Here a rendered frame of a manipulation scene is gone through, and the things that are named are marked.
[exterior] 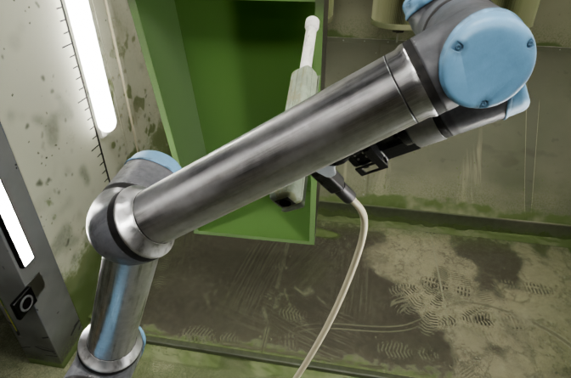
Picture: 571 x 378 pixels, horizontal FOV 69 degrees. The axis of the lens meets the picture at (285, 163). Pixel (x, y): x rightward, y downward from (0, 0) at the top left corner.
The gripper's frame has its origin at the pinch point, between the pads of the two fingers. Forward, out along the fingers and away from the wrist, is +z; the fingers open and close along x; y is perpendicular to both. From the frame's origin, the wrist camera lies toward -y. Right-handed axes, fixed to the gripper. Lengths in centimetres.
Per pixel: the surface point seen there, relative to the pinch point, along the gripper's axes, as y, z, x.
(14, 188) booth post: -12, 128, 28
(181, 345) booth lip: 87, 137, -2
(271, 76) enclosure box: 36, 52, 89
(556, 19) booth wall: 157, -56, 191
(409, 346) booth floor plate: 155, 51, 9
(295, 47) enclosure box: 31, 36, 92
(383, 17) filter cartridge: 82, 20, 163
